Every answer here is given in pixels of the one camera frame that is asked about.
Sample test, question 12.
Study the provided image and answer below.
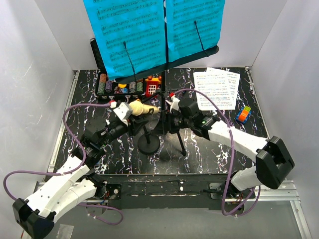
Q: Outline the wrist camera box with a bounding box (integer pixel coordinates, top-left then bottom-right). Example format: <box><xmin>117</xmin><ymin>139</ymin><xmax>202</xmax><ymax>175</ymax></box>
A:
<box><xmin>165</xmin><ymin>92</ymin><xmax>180</xmax><ymax>113</ymax></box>
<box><xmin>113</xmin><ymin>102</ymin><xmax>133</xmax><ymax>126</ymax></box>

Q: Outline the blue sheet music left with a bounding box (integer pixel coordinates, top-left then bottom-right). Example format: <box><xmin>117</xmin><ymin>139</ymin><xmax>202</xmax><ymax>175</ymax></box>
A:
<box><xmin>83</xmin><ymin>0</ymin><xmax>166</xmax><ymax>79</ymax></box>

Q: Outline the white sheet music page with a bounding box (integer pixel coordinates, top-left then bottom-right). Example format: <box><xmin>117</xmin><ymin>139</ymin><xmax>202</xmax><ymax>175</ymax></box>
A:
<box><xmin>193</xmin><ymin>71</ymin><xmax>236</xmax><ymax>110</ymax></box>

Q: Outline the black music stand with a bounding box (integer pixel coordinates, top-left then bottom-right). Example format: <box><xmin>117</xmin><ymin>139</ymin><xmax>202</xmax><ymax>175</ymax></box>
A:
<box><xmin>90</xmin><ymin>0</ymin><xmax>220</xmax><ymax>157</ymax></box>

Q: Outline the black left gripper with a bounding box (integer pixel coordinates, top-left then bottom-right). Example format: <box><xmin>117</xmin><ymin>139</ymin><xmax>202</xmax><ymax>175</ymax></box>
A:
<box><xmin>99</xmin><ymin>113</ymin><xmax>149</xmax><ymax>147</ymax></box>

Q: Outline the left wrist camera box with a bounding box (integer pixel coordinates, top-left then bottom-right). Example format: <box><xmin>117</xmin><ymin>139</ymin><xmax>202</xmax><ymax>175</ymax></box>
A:
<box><xmin>113</xmin><ymin>102</ymin><xmax>133</xmax><ymax>126</ymax></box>

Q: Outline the blue sheet music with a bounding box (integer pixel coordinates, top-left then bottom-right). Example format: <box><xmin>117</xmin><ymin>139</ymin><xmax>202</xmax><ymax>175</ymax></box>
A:
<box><xmin>165</xmin><ymin>0</ymin><xmax>225</xmax><ymax>62</ymax></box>
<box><xmin>83</xmin><ymin>0</ymin><xmax>166</xmax><ymax>79</ymax></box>

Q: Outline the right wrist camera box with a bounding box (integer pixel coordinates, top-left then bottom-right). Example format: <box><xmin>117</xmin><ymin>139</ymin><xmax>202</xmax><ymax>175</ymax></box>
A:
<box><xmin>165</xmin><ymin>92</ymin><xmax>180</xmax><ymax>113</ymax></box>

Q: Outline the blue sheet music right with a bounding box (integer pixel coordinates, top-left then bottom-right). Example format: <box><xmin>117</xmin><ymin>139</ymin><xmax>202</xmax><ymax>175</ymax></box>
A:
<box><xmin>165</xmin><ymin>0</ymin><xmax>225</xmax><ymax>62</ymax></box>

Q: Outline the orange green blue block toy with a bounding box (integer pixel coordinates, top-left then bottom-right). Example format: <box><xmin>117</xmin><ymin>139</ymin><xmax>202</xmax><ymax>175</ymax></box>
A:
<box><xmin>236</xmin><ymin>106</ymin><xmax>251</xmax><ymax>124</ymax></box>

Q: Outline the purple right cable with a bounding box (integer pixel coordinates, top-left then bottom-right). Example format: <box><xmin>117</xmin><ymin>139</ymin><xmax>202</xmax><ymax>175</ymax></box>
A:
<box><xmin>173</xmin><ymin>88</ymin><xmax>262</xmax><ymax>216</ymax></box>

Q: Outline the black microphone stand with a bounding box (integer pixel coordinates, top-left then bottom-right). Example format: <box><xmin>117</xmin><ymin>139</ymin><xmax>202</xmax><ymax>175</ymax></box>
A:
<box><xmin>138</xmin><ymin>126</ymin><xmax>160</xmax><ymax>155</ymax></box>

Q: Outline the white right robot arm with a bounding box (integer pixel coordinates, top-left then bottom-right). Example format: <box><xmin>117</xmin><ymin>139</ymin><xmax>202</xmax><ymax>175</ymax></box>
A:
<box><xmin>167</xmin><ymin>94</ymin><xmax>295</xmax><ymax>198</ymax></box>

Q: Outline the white sheet music page under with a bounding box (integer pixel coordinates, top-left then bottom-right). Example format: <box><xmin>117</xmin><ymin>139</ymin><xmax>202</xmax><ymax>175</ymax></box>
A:
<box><xmin>206</xmin><ymin>67</ymin><xmax>240</xmax><ymax>104</ymax></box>

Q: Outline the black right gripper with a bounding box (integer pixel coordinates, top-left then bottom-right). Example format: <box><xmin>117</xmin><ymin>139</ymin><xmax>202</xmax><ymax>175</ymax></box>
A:
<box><xmin>151</xmin><ymin>110</ymin><xmax>193</xmax><ymax>135</ymax></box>

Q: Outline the black poker chip case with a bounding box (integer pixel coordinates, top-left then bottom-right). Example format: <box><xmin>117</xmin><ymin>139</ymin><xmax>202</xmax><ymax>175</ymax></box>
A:
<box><xmin>90</xmin><ymin>38</ymin><xmax>146</xmax><ymax>103</ymax></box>

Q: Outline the red yellow toy block house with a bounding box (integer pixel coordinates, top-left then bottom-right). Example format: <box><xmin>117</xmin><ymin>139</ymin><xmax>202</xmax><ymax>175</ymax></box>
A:
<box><xmin>146</xmin><ymin>75</ymin><xmax>162</xmax><ymax>97</ymax></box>

